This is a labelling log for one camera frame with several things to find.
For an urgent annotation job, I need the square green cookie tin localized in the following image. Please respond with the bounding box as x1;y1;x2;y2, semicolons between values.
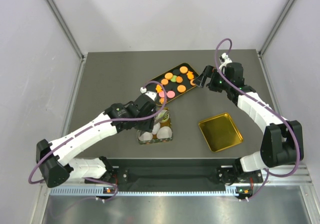
136;107;173;145

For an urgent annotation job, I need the white paper cup bottom-right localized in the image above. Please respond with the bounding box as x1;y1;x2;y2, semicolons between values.
156;126;173;139

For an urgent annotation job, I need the pink sandwich cookie right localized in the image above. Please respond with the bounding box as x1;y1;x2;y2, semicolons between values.
167;90;176;99

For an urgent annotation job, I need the white paper cup bottom-left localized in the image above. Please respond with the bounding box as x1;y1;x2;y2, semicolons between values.
138;132;153;142

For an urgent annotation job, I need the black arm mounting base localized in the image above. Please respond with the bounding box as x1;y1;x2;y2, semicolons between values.
84;158;263;192

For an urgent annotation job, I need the orange round cookie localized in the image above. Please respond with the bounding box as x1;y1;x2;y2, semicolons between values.
164;72;173;80
177;84;187;93
160;78;169;86
179;66;189;74

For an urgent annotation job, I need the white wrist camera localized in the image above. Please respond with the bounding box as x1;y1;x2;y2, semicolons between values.
139;87;158;102
219;52;233;71

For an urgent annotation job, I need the orange bear cookie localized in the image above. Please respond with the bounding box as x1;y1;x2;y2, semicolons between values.
186;71;195;80

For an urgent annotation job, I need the black gold-rimmed cookie tray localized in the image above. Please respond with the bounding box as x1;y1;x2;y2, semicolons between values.
152;63;199;103

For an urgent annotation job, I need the orange fish-shaped cookie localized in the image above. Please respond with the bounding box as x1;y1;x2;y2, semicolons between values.
155;84;163;93

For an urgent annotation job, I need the orange star meringue cookie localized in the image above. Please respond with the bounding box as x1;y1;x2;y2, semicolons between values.
159;97;165;104

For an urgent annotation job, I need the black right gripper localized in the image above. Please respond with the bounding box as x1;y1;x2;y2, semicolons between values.
192;65;231;93

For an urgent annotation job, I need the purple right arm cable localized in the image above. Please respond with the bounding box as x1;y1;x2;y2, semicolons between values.
214;38;301;202

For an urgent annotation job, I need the pink sandwich cookie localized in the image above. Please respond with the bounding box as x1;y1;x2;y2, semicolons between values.
167;90;176;99
158;91;167;98

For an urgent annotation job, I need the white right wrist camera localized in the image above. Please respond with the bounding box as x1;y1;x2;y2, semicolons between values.
219;52;233;71

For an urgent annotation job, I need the green and orange cookie pair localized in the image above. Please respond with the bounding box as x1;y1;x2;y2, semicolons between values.
170;75;183;84

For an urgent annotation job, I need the white paper cup top-right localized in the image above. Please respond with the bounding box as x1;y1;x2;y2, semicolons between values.
156;109;170;123

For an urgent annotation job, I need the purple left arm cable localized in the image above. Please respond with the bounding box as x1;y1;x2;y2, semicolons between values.
27;80;168;202

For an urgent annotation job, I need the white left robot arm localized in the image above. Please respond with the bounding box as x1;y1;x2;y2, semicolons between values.
35;91;159;188

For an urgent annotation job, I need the pink sandwich cookie left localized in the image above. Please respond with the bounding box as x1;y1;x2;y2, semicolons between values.
158;91;167;98

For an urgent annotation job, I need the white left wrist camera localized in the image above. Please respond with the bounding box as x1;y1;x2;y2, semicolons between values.
139;87;158;102

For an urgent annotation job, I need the black sandwich cookie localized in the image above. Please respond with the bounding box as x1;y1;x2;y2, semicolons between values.
164;83;173;92
172;69;180;76

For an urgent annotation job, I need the orange round cookie right edge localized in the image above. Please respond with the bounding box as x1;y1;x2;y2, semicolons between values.
190;79;196;86

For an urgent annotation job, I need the white paper cup centre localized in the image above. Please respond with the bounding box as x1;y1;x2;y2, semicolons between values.
151;123;161;135

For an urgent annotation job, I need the gold tin lid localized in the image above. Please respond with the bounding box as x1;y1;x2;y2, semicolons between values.
198;112;244;153

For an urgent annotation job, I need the orange round cookie top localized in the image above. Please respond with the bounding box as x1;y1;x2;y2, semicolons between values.
179;66;189;74

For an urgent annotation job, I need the aluminium slotted cable rail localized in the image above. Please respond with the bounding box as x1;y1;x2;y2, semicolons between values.
49;185;252;197

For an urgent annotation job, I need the black sandwich cookie top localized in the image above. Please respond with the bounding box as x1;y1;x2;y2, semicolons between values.
172;69;180;76

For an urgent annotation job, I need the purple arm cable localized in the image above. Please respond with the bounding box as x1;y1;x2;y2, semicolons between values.
27;80;168;202
214;38;301;202

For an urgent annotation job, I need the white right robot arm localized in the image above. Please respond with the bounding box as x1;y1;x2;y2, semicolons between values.
194;62;304;182

